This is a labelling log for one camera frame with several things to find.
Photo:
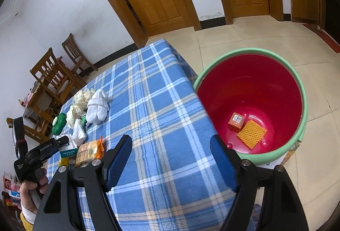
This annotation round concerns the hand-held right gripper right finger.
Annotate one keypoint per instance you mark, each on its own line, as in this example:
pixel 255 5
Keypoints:
pixel 225 164

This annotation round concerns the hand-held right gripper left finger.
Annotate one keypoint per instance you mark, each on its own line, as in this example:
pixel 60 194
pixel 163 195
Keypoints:
pixel 118 159

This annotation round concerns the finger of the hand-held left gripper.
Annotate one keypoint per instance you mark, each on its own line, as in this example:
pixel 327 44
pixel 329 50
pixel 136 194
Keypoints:
pixel 53 146

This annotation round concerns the white and green medicine box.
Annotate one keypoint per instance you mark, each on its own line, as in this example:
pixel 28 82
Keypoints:
pixel 68 152

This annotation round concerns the white plastic bag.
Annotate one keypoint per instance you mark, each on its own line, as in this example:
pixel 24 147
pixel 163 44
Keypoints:
pixel 78 135

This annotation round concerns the orange snack packet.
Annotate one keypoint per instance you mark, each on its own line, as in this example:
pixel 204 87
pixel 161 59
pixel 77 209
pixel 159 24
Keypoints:
pixel 89 151

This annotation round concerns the red bin with green rim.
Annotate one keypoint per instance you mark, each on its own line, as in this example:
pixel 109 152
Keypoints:
pixel 252 87

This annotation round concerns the person's left forearm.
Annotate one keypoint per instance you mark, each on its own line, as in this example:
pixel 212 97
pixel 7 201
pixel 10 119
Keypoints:
pixel 28 219

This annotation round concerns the person's left hand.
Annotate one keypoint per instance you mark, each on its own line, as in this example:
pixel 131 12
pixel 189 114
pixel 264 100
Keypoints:
pixel 28 190

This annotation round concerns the green plastic object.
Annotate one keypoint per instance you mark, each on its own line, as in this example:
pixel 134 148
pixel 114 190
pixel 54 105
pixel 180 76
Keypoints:
pixel 58 123

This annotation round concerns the wooden chair with curved back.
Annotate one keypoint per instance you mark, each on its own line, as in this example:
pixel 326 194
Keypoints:
pixel 32 131

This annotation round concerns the pile of colourful packets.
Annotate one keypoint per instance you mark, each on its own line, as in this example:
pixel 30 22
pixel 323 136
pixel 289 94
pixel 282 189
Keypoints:
pixel 9 188

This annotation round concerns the small cream foam net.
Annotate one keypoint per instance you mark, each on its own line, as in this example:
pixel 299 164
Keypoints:
pixel 73 114

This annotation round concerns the orange foam net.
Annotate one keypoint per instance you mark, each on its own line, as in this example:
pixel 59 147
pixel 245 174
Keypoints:
pixel 252 134

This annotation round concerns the small green object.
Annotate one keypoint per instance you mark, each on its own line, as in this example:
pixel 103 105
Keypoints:
pixel 84 120

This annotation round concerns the small orange box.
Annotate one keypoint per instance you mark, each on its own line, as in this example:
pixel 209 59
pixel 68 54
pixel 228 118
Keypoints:
pixel 236 122

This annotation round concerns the wooden table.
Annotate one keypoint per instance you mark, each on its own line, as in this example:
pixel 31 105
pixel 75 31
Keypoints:
pixel 39 102

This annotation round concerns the items on wooden table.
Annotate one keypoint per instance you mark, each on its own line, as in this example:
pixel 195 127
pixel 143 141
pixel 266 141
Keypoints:
pixel 26 99

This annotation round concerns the white socks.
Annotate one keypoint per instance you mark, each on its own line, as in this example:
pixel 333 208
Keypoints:
pixel 97 107

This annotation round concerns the large cream foam net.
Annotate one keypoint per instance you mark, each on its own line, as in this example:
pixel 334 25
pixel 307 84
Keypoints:
pixel 82 97

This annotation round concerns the patterned floor mat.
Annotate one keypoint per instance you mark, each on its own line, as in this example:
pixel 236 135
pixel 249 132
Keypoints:
pixel 290 154

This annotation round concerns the blue plaid tablecloth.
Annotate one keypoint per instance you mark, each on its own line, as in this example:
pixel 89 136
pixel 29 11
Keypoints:
pixel 159 103

